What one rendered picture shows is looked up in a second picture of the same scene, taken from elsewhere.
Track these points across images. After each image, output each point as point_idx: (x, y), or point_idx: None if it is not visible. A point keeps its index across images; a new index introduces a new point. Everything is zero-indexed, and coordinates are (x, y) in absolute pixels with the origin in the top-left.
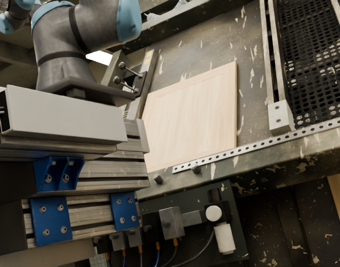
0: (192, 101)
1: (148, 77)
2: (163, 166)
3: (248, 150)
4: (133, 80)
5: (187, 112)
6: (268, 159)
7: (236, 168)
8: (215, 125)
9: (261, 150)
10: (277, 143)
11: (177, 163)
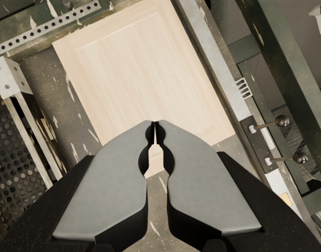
0: (150, 118)
1: (258, 165)
2: (129, 20)
3: (22, 35)
4: (311, 186)
5: (146, 99)
6: None
7: (26, 14)
8: (94, 80)
9: (10, 38)
10: None
11: (113, 25)
